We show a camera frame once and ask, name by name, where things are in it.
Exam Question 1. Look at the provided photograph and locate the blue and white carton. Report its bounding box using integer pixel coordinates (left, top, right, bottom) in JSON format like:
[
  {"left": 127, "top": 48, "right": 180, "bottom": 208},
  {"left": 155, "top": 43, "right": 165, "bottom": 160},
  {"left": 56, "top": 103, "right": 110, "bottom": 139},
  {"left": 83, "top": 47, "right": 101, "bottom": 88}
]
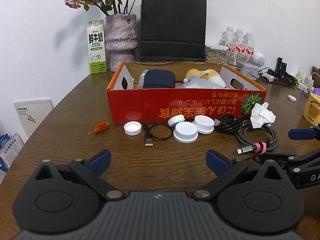
[{"left": 0, "top": 132, "right": 25, "bottom": 173}]

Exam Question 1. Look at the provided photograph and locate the white green milk carton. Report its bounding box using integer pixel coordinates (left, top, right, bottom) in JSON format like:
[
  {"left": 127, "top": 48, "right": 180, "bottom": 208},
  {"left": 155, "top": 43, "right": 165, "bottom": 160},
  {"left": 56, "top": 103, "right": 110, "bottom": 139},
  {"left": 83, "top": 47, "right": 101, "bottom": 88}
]
[{"left": 87, "top": 19, "right": 107, "bottom": 75}]

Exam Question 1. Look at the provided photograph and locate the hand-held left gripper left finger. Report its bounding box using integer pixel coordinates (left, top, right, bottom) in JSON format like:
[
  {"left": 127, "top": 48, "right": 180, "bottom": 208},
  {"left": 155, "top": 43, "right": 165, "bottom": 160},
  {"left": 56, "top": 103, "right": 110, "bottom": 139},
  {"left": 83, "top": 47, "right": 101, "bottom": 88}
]
[{"left": 29, "top": 149, "right": 125, "bottom": 201}]

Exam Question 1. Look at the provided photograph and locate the wooden desktop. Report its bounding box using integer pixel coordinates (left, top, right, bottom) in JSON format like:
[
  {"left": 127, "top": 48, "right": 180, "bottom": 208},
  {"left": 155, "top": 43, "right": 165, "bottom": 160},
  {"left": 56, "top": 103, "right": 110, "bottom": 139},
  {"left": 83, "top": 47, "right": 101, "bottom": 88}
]
[{"left": 0, "top": 62, "right": 320, "bottom": 240}]

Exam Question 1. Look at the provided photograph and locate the yellow and white plush toy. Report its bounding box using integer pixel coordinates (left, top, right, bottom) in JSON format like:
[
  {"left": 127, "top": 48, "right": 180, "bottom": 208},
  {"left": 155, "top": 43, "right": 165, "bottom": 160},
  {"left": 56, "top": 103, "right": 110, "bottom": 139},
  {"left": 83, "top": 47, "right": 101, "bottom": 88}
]
[{"left": 184, "top": 69, "right": 229, "bottom": 89}]

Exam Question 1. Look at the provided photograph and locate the red cardboard box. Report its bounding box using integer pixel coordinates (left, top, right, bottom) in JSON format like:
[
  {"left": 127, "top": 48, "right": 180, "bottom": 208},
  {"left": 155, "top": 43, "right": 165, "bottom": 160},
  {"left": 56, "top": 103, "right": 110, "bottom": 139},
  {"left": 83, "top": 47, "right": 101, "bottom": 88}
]
[{"left": 106, "top": 61, "right": 267, "bottom": 125}]

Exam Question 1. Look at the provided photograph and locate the grey braided cable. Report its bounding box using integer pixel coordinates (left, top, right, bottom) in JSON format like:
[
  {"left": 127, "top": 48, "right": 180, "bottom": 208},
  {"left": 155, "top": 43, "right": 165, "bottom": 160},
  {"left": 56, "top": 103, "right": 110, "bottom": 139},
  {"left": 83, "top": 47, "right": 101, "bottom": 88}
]
[{"left": 235, "top": 119, "right": 278, "bottom": 155}]

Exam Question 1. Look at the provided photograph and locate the yellow bear mug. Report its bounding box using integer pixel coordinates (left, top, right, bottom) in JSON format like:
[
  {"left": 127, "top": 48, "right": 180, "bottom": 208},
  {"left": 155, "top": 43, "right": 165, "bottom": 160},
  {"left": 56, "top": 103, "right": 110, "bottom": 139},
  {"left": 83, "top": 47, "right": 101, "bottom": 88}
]
[{"left": 302, "top": 92, "right": 320, "bottom": 127}]

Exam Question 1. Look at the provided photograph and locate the purple ceramic vase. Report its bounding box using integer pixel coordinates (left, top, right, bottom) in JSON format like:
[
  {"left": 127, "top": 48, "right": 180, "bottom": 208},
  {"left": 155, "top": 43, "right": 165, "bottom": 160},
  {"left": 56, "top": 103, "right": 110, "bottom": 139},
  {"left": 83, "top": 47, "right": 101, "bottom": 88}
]
[{"left": 105, "top": 14, "right": 139, "bottom": 72}]

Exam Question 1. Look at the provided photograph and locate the navy blue pouch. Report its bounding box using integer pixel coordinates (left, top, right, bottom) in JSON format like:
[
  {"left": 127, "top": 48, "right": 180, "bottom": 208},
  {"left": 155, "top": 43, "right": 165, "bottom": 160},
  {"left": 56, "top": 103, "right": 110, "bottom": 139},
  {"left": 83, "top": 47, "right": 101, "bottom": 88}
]
[{"left": 142, "top": 69, "right": 176, "bottom": 89}]

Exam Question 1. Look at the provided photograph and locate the orange candy wrapper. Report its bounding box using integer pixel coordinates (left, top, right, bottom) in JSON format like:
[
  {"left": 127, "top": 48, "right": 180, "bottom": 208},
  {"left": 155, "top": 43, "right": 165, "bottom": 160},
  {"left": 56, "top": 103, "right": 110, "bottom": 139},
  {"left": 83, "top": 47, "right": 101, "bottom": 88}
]
[{"left": 89, "top": 122, "right": 110, "bottom": 134}]

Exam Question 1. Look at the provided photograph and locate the thin black USB cable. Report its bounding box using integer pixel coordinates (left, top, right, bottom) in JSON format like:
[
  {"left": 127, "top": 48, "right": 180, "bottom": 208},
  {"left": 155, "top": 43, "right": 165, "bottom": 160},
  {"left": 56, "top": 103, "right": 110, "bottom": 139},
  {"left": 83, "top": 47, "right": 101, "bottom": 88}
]
[{"left": 144, "top": 122, "right": 174, "bottom": 147}]

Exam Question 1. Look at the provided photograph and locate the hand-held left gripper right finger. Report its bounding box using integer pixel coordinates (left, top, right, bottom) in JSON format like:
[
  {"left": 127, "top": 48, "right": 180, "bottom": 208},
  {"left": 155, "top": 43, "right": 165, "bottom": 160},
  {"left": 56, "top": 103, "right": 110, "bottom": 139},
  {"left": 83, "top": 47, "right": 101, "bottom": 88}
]
[{"left": 191, "top": 149, "right": 289, "bottom": 201}]

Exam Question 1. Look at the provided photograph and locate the white tissue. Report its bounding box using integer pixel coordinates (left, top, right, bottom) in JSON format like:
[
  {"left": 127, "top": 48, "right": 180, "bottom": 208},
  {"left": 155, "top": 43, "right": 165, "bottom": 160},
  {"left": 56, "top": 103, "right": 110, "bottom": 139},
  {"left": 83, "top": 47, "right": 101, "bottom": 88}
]
[{"left": 250, "top": 102, "right": 277, "bottom": 128}]

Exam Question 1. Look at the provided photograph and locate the large ridged white cap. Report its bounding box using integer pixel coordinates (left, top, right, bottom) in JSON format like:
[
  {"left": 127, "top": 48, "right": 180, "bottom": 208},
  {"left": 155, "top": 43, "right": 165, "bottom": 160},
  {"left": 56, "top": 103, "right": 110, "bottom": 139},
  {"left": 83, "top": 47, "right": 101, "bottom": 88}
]
[{"left": 173, "top": 122, "right": 199, "bottom": 144}]

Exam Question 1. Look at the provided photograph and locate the white charger with cable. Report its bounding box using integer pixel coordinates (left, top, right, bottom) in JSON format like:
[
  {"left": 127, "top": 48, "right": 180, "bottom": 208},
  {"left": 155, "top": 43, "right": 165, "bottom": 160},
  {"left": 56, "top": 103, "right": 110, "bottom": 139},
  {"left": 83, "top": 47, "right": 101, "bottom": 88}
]
[{"left": 297, "top": 72, "right": 316, "bottom": 91}]

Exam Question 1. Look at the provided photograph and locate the black charging dock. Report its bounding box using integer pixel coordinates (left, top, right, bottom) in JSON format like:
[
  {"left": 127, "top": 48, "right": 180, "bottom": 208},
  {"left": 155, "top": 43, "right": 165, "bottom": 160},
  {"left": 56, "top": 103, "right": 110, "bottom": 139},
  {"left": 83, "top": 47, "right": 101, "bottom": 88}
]
[{"left": 275, "top": 57, "right": 288, "bottom": 79}]

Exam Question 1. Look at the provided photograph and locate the white round speaker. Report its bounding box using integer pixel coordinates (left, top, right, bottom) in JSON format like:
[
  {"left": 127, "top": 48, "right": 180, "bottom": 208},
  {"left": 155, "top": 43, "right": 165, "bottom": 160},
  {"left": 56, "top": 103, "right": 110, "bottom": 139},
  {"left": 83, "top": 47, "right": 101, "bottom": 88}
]
[{"left": 252, "top": 52, "right": 266, "bottom": 67}]

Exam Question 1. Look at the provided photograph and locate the water bottle with red label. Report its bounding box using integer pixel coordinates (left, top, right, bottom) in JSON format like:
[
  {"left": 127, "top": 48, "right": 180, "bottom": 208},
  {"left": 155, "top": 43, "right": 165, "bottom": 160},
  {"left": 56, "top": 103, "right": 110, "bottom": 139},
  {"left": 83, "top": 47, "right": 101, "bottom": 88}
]
[
  {"left": 220, "top": 26, "right": 235, "bottom": 53},
  {"left": 233, "top": 28, "right": 245, "bottom": 53},
  {"left": 244, "top": 31, "right": 256, "bottom": 57}
]

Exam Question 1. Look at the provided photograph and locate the clear glass cup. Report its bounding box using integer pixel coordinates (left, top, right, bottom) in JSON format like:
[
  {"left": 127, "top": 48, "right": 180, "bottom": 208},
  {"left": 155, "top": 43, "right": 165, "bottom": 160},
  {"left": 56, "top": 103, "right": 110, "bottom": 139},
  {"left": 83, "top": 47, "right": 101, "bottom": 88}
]
[{"left": 227, "top": 51, "right": 247, "bottom": 68}]

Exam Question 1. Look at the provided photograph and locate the small ridged white cap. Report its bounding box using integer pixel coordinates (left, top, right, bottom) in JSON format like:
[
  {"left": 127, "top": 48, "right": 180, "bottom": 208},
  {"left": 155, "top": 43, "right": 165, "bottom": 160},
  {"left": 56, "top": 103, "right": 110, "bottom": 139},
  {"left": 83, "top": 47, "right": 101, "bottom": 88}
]
[{"left": 167, "top": 115, "right": 185, "bottom": 127}]

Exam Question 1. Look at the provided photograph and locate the black paper bag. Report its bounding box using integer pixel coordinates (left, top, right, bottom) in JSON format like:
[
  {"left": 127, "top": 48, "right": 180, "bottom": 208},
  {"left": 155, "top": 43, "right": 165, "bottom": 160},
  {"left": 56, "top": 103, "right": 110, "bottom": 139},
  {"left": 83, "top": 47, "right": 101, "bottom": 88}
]
[{"left": 140, "top": 0, "right": 207, "bottom": 62}]

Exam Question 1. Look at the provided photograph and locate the clear container of seeds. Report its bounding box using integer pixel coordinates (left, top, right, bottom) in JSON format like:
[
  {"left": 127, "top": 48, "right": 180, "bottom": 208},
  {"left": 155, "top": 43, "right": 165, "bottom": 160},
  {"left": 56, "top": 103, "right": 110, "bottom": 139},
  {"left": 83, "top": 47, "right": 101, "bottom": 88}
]
[{"left": 205, "top": 44, "right": 228, "bottom": 64}]

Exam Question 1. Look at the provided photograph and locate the black power strip with cables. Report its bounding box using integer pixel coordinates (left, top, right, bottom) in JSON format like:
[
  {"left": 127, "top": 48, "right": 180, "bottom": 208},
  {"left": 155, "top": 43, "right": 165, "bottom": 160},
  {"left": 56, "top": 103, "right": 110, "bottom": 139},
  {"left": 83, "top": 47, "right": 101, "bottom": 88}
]
[{"left": 257, "top": 66, "right": 298, "bottom": 87}]

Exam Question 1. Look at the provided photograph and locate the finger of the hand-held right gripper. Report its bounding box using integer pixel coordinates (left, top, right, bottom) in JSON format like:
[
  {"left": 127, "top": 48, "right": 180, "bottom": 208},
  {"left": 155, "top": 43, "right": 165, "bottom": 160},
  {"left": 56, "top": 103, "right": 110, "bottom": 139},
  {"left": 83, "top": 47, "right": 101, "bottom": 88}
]
[
  {"left": 288, "top": 126, "right": 320, "bottom": 141},
  {"left": 259, "top": 148, "right": 320, "bottom": 173}
]

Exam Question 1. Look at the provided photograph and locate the medium ridged white cap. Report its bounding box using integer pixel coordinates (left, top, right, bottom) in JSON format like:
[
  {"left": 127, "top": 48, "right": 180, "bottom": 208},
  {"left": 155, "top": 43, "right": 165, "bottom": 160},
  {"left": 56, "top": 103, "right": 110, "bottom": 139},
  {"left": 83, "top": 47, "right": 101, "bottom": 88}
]
[{"left": 192, "top": 116, "right": 215, "bottom": 134}]

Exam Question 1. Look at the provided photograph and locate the lavender tin box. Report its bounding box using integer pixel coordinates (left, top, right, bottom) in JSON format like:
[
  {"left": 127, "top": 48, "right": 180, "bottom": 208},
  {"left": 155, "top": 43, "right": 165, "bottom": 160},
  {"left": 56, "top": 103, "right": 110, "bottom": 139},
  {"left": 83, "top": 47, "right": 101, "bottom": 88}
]
[{"left": 244, "top": 62, "right": 260, "bottom": 80}]

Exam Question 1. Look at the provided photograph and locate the white jar lid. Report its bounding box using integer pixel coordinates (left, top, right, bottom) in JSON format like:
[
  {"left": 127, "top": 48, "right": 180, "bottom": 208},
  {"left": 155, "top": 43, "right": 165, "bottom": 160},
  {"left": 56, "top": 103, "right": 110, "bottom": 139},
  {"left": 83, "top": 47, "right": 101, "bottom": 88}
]
[{"left": 124, "top": 121, "right": 142, "bottom": 136}]

